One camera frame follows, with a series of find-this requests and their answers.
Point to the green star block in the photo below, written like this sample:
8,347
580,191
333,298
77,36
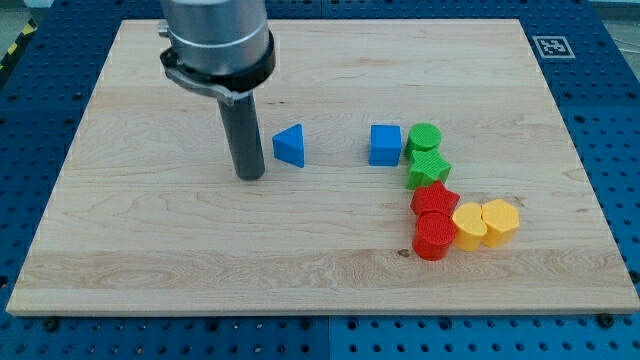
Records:
427,167

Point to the black flange ring with bracket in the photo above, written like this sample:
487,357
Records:
229,89

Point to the yellow hexagon block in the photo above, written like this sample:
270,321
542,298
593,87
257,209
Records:
502,222

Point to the red cylinder block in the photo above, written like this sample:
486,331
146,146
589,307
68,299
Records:
434,234

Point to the blue cube block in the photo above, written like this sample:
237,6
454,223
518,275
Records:
385,145

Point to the blue triangle block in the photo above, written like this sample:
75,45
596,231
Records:
288,146

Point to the green cylinder block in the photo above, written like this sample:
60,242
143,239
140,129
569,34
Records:
422,137

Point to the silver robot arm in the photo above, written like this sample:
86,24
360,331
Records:
223,49

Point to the yellow heart block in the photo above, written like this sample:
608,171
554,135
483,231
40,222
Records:
471,229

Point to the white fiducial marker tag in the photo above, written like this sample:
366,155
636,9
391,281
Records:
553,47

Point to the red star block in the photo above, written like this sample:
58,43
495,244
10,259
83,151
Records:
434,198

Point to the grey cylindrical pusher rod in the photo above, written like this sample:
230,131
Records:
240,122

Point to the wooden board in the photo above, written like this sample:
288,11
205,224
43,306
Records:
148,217

